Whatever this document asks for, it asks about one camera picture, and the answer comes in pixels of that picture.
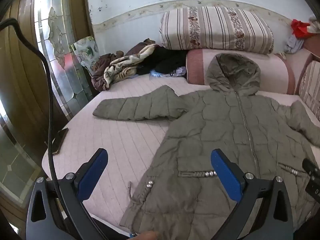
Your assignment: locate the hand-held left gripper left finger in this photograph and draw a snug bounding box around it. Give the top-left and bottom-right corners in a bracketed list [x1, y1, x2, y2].
[26, 148, 112, 240]

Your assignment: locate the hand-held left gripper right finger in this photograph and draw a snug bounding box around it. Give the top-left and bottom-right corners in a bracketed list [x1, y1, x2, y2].
[211, 148, 293, 240]

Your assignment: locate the olive green hooded puffer jacket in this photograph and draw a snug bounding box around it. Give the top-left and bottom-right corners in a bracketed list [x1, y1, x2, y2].
[92, 53, 320, 240]

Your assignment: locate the pink quilted bed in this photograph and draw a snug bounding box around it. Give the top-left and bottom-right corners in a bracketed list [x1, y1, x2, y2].
[41, 75, 320, 230]

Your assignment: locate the black smartphone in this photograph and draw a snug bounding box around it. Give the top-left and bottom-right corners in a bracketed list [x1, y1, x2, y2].
[46, 127, 69, 155]

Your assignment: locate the striped fringed cushion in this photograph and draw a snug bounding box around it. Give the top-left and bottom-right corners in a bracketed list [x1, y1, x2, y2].
[296, 60, 320, 123]

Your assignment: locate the brown beige patterned blanket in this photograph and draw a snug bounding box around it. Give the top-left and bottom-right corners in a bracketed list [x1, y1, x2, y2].
[91, 38, 157, 92]

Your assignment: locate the pink bolster pillow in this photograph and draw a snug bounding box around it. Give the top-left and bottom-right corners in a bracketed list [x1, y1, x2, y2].
[186, 49, 297, 95]

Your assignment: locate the blue plastic bag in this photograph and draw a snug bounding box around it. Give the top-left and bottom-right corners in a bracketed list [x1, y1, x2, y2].
[149, 66, 187, 78]

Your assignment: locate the leaded glass door panel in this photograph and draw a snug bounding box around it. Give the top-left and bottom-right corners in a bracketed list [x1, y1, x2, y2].
[34, 0, 94, 120]

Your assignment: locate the black clothing pile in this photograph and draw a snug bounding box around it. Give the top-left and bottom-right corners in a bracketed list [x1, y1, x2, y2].
[139, 46, 188, 77]

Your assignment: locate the reddish brown wooden furniture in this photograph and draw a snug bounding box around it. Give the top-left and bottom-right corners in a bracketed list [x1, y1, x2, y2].
[302, 34, 320, 62]

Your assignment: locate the grey blue cloth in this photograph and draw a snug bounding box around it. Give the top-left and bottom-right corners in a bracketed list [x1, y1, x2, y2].
[286, 34, 304, 54]

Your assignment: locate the striped floral folded quilt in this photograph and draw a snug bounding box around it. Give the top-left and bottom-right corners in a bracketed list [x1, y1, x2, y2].
[159, 6, 274, 55]

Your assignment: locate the red cloth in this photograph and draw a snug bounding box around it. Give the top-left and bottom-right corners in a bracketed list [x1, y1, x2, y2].
[290, 19, 311, 39]

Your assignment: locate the pale crumpled cloth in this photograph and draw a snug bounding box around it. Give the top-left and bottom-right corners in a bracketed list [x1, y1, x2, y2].
[309, 16, 320, 33]

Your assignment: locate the black cable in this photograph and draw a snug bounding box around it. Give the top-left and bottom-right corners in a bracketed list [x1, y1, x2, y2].
[0, 17, 68, 205]

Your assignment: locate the brown wooden door frame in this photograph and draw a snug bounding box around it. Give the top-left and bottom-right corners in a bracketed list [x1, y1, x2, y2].
[0, 0, 69, 160]

